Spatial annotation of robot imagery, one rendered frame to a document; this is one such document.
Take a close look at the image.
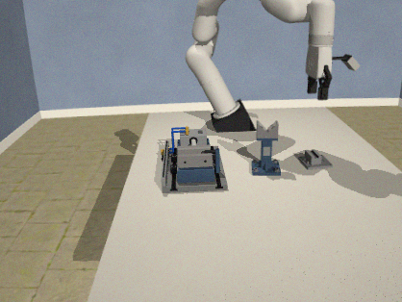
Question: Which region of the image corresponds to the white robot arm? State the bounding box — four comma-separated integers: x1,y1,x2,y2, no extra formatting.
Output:
186,0,360,119

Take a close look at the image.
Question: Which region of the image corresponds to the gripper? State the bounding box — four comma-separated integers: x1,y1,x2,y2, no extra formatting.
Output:
306,43,333,100

